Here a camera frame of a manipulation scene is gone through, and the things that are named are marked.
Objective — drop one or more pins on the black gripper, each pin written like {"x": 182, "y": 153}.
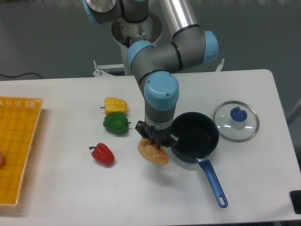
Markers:
{"x": 163, "y": 137}

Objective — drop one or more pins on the triangle bread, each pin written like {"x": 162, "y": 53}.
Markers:
{"x": 152, "y": 152}

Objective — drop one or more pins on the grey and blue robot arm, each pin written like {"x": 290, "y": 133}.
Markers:
{"x": 160, "y": 89}

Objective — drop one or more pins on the green bell pepper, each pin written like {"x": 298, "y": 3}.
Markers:
{"x": 116, "y": 123}

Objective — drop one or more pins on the red bell pepper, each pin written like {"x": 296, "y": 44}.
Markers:
{"x": 102, "y": 154}

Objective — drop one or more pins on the yellow bell pepper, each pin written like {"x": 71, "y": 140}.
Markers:
{"x": 114, "y": 105}

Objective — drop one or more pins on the glass lid with blue knob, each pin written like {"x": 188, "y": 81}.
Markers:
{"x": 236, "y": 121}

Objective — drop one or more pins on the yellow wicker basket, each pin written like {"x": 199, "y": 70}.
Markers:
{"x": 19, "y": 118}

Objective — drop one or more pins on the black device at table edge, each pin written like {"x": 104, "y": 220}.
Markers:
{"x": 296, "y": 200}

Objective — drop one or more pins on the dark pan with blue handle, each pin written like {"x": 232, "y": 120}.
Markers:
{"x": 195, "y": 137}

